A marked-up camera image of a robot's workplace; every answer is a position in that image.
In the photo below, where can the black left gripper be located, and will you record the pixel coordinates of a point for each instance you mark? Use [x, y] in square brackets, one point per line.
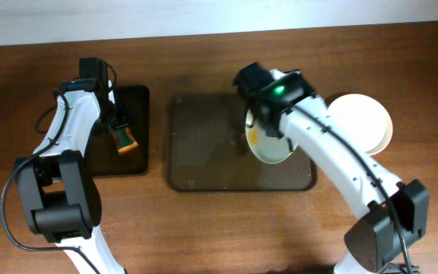
[109, 119]

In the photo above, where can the green and orange sponge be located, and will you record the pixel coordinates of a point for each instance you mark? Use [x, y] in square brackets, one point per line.
[124, 139]

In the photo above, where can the pale green plate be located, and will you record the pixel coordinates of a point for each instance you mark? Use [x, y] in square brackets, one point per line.
[270, 150]

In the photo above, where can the cream white plate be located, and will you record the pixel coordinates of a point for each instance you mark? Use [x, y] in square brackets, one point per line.
[366, 121]

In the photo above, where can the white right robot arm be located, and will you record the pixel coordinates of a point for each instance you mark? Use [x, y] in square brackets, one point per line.
[391, 215]

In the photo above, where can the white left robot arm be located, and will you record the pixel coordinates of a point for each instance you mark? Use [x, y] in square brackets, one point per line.
[59, 197]

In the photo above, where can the small black tray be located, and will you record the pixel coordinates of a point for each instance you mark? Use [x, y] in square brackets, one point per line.
[101, 156]

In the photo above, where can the large brown serving tray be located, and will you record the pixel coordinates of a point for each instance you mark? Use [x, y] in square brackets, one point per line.
[208, 152]

